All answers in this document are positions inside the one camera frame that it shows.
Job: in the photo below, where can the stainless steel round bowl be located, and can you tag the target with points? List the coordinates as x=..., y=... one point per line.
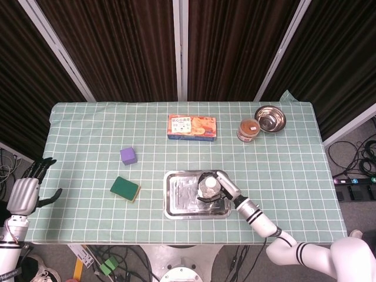
x=270, y=119

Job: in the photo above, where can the black white shoe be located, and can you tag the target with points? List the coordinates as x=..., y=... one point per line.
x=41, y=268

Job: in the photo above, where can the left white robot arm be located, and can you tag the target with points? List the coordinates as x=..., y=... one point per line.
x=11, y=243

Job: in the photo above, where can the stainless steel rectangular tray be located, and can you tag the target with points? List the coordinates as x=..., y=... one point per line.
x=182, y=199

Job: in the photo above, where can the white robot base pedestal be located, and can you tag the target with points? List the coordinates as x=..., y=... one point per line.
x=182, y=261

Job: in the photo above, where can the green white checked tablecloth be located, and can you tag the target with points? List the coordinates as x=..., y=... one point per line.
x=88, y=217

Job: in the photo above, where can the clear plastic bottle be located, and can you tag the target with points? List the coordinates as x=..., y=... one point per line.
x=209, y=185

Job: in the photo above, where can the white metal frame post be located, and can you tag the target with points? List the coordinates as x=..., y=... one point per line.
x=180, y=50
x=58, y=50
x=349, y=124
x=279, y=53

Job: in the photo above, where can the clear plastic jar brown contents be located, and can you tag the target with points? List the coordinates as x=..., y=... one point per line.
x=249, y=129

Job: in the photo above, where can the black foot pedal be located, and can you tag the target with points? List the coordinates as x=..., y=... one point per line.
x=357, y=192

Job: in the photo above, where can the purple foam cube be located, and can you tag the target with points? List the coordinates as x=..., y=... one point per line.
x=128, y=156

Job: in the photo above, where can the orange blue biscuit box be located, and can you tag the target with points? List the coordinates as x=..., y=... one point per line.
x=192, y=127

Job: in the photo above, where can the dark brown curtain panel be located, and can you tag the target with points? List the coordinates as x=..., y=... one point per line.
x=26, y=88
x=337, y=58
x=235, y=50
x=117, y=50

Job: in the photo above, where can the green yellow scrub sponge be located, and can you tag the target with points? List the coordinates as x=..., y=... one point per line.
x=124, y=188

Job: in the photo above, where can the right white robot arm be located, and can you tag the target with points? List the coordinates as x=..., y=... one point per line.
x=264, y=223

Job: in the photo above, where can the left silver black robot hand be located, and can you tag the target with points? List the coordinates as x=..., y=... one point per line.
x=25, y=194

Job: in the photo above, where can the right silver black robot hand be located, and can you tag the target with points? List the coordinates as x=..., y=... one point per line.
x=230, y=186

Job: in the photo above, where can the green plastic block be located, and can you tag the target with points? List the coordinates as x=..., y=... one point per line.
x=108, y=264

